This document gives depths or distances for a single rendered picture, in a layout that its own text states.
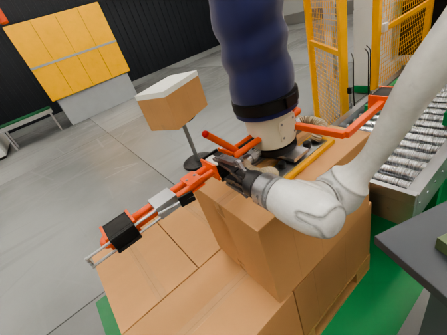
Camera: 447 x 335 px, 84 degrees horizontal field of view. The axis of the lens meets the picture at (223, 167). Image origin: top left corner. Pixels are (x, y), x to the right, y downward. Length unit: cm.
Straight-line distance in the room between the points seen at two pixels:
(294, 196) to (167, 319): 83
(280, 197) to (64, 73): 759
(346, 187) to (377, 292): 116
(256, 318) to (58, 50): 756
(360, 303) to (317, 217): 121
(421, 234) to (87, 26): 790
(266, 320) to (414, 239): 57
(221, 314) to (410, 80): 96
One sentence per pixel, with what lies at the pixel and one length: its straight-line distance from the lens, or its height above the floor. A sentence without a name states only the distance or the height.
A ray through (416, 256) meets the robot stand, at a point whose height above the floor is 75.
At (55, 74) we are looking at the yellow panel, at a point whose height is 128.
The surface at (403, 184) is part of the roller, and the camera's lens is 153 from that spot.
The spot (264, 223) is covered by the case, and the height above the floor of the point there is 97.
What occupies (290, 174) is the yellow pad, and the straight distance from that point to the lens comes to 87.
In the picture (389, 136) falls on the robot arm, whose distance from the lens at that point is 57.
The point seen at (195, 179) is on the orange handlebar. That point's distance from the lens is 75.
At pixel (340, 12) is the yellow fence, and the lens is 206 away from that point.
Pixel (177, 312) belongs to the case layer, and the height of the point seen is 54.
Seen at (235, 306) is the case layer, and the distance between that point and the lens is 112.
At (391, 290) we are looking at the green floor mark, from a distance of 177.
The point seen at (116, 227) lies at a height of 112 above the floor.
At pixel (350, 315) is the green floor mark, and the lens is 167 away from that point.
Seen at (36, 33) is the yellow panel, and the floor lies 219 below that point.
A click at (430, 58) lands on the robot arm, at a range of 48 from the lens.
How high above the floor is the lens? 151
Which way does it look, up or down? 32 degrees down
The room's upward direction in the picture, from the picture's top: 19 degrees counter-clockwise
